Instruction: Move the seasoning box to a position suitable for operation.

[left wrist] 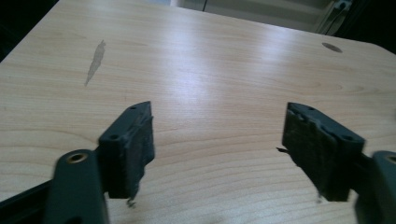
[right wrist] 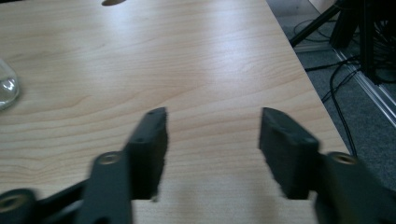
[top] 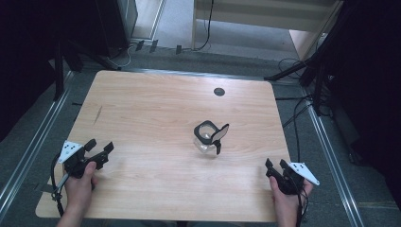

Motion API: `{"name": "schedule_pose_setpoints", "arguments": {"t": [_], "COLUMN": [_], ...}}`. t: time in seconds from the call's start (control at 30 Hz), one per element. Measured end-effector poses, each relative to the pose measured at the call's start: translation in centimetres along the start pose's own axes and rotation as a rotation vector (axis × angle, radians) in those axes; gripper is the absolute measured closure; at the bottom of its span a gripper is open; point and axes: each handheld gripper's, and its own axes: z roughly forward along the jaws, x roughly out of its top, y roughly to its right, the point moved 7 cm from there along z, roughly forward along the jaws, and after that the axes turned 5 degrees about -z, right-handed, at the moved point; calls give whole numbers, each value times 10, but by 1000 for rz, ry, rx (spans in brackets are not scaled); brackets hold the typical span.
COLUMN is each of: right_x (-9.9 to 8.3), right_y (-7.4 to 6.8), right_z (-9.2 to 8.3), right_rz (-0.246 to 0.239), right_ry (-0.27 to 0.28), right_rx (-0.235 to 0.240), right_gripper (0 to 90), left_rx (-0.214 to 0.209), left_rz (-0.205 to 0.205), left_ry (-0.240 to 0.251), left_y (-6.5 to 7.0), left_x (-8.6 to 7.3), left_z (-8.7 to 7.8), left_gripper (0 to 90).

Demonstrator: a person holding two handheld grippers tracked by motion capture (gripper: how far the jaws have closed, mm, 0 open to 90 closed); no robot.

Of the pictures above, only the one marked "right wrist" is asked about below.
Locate aluminium floor rail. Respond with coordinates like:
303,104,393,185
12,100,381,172
294,43,396,129

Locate clear glass vessel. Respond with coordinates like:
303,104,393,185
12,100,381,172
0,59,21,111

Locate black metal stand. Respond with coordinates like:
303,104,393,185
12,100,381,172
289,0,396,86

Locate black cable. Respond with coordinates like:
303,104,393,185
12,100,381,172
304,57,363,158

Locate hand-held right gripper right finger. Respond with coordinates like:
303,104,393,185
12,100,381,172
258,106,396,224

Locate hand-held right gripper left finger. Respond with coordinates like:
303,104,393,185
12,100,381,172
78,106,169,224

